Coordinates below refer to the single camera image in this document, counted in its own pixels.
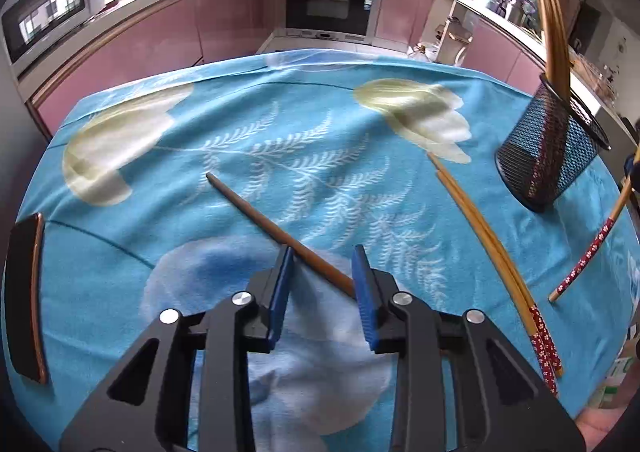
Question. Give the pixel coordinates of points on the red floral wooden chopstick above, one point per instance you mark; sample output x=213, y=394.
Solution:
x=585, y=259
x=545, y=337
x=560, y=42
x=541, y=17
x=550, y=27
x=550, y=382

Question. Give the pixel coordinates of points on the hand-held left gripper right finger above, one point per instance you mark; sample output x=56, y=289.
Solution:
x=362, y=297

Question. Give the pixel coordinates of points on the person's pink sweater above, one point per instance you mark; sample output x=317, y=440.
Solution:
x=600, y=432

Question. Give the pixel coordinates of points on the pale green appliance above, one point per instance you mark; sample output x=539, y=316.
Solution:
x=520, y=5

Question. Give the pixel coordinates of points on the dark tray at left edge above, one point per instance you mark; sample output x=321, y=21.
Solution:
x=22, y=297

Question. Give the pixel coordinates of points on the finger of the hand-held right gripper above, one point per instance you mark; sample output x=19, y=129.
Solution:
x=629, y=167

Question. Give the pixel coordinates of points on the built-in black oven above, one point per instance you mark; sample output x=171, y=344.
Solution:
x=330, y=2

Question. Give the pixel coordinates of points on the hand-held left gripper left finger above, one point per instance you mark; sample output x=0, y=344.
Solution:
x=280, y=292

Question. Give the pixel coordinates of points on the grey refrigerator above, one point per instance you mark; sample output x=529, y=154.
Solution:
x=15, y=132

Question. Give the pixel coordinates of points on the silver microwave oven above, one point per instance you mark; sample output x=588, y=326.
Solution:
x=45, y=12

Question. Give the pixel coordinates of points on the pink kitchen cabinets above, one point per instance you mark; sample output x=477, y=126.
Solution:
x=150, y=42

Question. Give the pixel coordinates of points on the plain brown wooden chopstick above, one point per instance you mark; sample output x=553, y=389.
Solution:
x=250, y=212

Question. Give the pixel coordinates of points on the black mesh utensil holder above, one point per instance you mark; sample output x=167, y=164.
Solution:
x=565, y=152

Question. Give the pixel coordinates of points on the blue floral tablecloth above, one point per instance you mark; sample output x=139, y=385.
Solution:
x=300, y=142

